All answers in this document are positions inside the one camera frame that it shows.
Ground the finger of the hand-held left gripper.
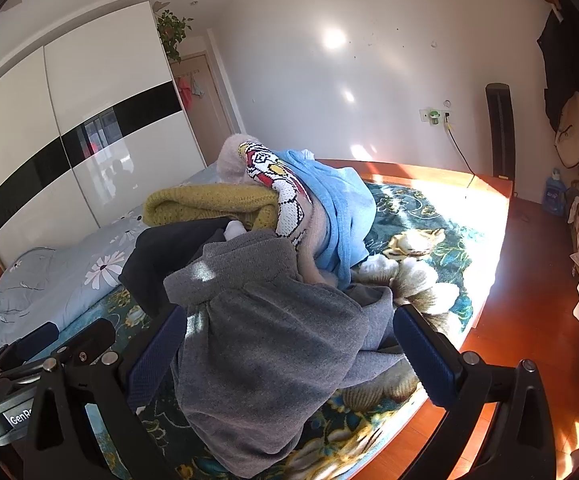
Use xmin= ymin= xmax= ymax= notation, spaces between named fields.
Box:
xmin=0 ymin=321 xmax=61 ymax=367
xmin=52 ymin=317 xmax=116 ymax=361

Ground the light blue daisy quilt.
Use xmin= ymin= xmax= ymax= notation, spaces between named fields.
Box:
xmin=0 ymin=162 xmax=220 ymax=361

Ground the black hanging jacket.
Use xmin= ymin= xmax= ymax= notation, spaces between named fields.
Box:
xmin=537 ymin=7 xmax=579 ymax=133

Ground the grey sweater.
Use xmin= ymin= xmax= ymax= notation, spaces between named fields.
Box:
xmin=164 ymin=232 xmax=410 ymax=467

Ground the teal floral blanket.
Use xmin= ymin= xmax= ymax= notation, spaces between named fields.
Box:
xmin=87 ymin=180 xmax=490 ymax=480

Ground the white red patterned knit sweater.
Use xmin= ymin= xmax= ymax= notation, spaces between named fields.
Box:
xmin=238 ymin=141 xmax=320 ymax=251

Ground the black tower fan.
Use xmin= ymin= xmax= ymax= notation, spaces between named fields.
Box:
xmin=485 ymin=82 xmax=514 ymax=181

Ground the thin power cable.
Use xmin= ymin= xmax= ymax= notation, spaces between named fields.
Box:
xmin=444 ymin=112 xmax=476 ymax=181

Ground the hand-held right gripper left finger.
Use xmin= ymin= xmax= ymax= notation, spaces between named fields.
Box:
xmin=12 ymin=304 xmax=188 ymax=480

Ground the green potted plant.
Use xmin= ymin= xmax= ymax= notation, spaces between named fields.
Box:
xmin=157 ymin=10 xmax=194 ymax=63

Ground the wall socket with green plug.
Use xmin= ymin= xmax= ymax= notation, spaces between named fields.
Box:
xmin=421 ymin=107 xmax=453 ymax=126

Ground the dark navy garment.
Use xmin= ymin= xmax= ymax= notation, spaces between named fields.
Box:
xmin=118 ymin=220 xmax=230 ymax=306

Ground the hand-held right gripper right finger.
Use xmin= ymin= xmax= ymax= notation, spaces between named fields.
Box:
xmin=392 ymin=304 xmax=579 ymax=480

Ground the white wardrobe with black stripe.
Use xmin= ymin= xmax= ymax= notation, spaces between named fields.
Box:
xmin=0 ymin=1 xmax=208 ymax=266

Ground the blue detergent bottle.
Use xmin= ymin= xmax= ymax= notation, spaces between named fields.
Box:
xmin=543 ymin=169 xmax=566 ymax=217

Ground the mustard yellow knit sweater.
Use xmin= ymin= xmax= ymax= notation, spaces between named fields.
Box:
xmin=142 ymin=183 xmax=280 ymax=233

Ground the light blue garment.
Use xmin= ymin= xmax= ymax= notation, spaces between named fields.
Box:
xmin=274 ymin=149 xmax=376 ymax=273

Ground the wooden door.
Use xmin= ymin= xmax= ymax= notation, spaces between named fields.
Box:
xmin=170 ymin=52 xmax=235 ymax=168

